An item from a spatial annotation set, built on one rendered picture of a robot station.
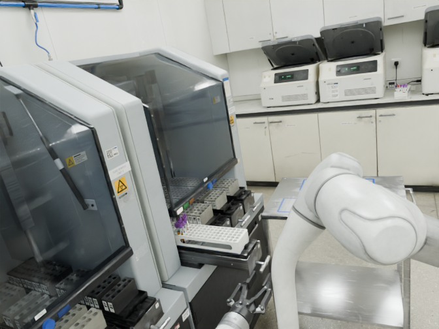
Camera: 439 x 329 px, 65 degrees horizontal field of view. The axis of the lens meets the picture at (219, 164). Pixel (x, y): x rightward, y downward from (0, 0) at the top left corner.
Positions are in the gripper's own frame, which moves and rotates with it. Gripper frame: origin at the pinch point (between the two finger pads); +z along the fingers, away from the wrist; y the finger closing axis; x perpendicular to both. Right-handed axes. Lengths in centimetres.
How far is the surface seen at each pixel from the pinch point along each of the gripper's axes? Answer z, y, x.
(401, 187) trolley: 69, -45, -7
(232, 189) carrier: 53, 34, -10
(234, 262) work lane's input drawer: 3.0, 10.6, -4.1
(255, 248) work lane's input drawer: 11.5, 5.2, -5.4
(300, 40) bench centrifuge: 253, 43, -75
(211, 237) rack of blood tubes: 6.1, 20.7, -11.6
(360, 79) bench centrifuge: 240, -11, -34
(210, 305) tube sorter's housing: 2.6, 26.2, 20.0
